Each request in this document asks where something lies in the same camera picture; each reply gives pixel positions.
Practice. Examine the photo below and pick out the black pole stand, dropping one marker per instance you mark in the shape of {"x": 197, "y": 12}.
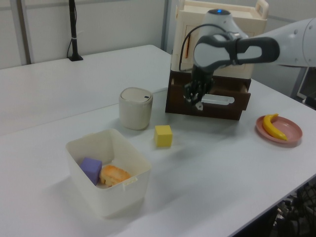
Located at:
{"x": 73, "y": 37}

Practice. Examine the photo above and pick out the cream plastic storage box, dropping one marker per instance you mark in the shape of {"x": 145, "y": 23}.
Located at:
{"x": 247, "y": 17}

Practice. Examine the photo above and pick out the black and white panda toy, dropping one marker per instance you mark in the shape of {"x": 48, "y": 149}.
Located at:
{"x": 198, "y": 106}

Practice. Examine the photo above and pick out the yellow cube block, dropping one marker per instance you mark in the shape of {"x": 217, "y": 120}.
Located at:
{"x": 163, "y": 136}

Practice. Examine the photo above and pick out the white open plastic bin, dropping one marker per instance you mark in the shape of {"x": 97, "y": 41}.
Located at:
{"x": 111, "y": 195}

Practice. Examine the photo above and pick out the orange toy bread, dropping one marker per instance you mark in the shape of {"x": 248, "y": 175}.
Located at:
{"x": 113, "y": 174}

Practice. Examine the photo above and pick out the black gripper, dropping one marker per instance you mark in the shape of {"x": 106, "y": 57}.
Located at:
{"x": 201, "y": 76}

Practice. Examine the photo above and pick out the yellow toy banana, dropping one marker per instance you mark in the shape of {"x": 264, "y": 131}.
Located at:
{"x": 270, "y": 127}

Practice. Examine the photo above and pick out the pink plate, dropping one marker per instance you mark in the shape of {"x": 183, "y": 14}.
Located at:
{"x": 290, "y": 129}

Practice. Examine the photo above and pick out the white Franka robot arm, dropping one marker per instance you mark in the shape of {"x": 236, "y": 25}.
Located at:
{"x": 247, "y": 47}

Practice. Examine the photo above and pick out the beige lidded trash bin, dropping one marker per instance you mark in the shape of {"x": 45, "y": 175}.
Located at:
{"x": 135, "y": 111}

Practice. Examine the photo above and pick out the dark wood drawer cabinet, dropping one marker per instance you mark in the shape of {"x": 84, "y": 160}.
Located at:
{"x": 234, "y": 79}

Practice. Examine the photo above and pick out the purple cube block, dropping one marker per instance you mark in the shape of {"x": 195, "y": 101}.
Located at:
{"x": 91, "y": 169}

